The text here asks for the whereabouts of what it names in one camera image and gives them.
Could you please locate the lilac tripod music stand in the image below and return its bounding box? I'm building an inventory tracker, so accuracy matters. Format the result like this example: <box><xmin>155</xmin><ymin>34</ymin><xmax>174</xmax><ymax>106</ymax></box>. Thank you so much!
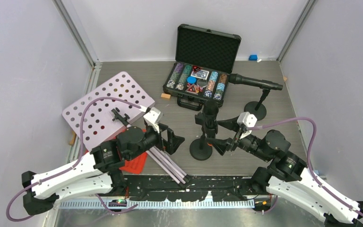
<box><xmin>62</xmin><ymin>71</ymin><xmax>184</xmax><ymax>177</ymax></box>

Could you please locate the red sheet music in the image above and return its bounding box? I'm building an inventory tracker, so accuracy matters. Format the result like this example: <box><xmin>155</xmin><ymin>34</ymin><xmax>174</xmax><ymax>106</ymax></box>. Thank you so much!
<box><xmin>120</xmin><ymin>152</ymin><xmax>148</xmax><ymax>175</ymax></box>

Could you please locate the red triangle token lower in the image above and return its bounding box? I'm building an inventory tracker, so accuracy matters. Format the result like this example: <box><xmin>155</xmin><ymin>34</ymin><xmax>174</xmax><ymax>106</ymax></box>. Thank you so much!
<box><xmin>185</xmin><ymin>84</ymin><xmax>200</xmax><ymax>94</ymax></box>

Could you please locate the small blue block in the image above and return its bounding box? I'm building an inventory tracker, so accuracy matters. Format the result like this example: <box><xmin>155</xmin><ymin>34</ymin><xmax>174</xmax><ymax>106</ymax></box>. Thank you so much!
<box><xmin>249</xmin><ymin>54</ymin><xmax>258</xmax><ymax>61</ymax></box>

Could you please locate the black poker chip case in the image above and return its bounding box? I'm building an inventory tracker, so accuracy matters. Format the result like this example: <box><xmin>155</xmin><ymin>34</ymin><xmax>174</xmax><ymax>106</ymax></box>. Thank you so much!
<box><xmin>163</xmin><ymin>24</ymin><xmax>241</xmax><ymax>111</ymax></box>

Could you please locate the black round-base mic stand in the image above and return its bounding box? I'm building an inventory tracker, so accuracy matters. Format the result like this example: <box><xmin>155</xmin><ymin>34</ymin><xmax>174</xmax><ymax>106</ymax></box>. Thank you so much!
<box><xmin>190</xmin><ymin>113</ymin><xmax>218</xmax><ymax>161</ymax></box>
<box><xmin>244</xmin><ymin>89</ymin><xmax>270</xmax><ymax>121</ymax></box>

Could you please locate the red triangle token upper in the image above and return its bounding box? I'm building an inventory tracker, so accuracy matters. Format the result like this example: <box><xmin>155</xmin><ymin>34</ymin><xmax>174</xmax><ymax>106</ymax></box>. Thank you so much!
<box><xmin>192</xmin><ymin>65</ymin><xmax>201</xmax><ymax>72</ymax></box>

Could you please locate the blue playing card deck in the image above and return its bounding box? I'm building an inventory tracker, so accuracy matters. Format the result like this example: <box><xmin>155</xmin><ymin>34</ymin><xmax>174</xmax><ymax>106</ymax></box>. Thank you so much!
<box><xmin>190</xmin><ymin>70</ymin><xmax>209</xmax><ymax>80</ymax></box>

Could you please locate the blue round chip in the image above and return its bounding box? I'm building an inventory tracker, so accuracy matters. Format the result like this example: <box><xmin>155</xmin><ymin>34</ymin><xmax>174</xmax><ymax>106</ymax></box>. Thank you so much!
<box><xmin>186</xmin><ymin>76</ymin><xmax>197</xmax><ymax>84</ymax></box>

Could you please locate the black microphone plain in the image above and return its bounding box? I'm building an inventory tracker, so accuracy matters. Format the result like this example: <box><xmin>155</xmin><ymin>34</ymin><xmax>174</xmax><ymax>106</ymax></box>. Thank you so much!
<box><xmin>229</xmin><ymin>73</ymin><xmax>283</xmax><ymax>90</ymax></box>

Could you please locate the wooden block on rail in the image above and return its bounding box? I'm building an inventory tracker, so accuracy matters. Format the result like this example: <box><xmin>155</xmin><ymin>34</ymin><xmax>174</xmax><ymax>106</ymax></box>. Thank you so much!
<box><xmin>68</xmin><ymin>131</ymin><xmax>77</xmax><ymax>146</ymax></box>

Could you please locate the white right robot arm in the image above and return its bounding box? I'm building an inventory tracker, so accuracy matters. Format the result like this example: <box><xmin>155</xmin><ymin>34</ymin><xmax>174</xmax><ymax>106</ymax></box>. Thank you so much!
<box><xmin>207</xmin><ymin>112</ymin><xmax>363</xmax><ymax>227</ymax></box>

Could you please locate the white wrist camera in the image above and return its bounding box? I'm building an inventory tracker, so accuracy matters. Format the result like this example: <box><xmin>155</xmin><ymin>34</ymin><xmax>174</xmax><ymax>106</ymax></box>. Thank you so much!
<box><xmin>236</xmin><ymin>112</ymin><xmax>257</xmax><ymax>139</ymax></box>
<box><xmin>140</xmin><ymin>105</ymin><xmax>163</xmax><ymax>133</ymax></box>

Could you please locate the black microphone orange ring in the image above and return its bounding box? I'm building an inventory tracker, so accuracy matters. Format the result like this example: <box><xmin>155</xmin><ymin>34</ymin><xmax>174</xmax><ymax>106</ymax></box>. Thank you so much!
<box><xmin>201</xmin><ymin>98</ymin><xmax>220</xmax><ymax>139</ymax></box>

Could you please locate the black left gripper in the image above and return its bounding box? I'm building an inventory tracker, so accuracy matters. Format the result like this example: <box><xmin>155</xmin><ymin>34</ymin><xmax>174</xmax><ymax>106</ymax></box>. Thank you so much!
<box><xmin>127</xmin><ymin>122</ymin><xmax>184</xmax><ymax>161</ymax></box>

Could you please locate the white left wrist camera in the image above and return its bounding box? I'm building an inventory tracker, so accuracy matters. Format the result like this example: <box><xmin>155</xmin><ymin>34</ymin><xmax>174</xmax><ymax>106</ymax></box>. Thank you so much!
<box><xmin>140</xmin><ymin>105</ymin><xmax>163</xmax><ymax>133</ymax></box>

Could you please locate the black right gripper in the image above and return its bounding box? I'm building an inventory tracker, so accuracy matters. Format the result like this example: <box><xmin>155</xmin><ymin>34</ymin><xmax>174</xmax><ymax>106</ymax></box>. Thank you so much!
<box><xmin>205</xmin><ymin>115</ymin><xmax>271</xmax><ymax>161</ymax></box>

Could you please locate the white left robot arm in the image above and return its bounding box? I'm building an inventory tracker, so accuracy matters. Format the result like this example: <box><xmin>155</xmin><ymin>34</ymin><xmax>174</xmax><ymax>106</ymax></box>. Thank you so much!
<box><xmin>22</xmin><ymin>124</ymin><xmax>185</xmax><ymax>215</ymax></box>

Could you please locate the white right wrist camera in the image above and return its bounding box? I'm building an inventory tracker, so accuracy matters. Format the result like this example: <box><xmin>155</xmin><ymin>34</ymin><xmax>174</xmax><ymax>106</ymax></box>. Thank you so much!
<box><xmin>236</xmin><ymin>112</ymin><xmax>257</xmax><ymax>139</ymax></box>

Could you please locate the red triangle token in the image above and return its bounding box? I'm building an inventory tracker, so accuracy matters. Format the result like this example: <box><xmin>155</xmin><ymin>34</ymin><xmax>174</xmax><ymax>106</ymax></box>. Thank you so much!
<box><xmin>192</xmin><ymin>65</ymin><xmax>201</xmax><ymax>72</ymax></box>
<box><xmin>185</xmin><ymin>84</ymin><xmax>200</xmax><ymax>94</ymax></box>

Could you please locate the silver dealer button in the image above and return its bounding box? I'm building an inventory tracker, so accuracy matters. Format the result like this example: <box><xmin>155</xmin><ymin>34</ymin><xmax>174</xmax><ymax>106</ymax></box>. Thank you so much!
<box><xmin>196</xmin><ymin>79</ymin><xmax>207</xmax><ymax>87</ymax></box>

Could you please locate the small wooden block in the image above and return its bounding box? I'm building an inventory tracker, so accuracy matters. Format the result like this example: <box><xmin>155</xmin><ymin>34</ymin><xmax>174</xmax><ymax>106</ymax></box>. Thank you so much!
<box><xmin>160</xmin><ymin>93</ymin><xmax>172</xmax><ymax>100</ymax></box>

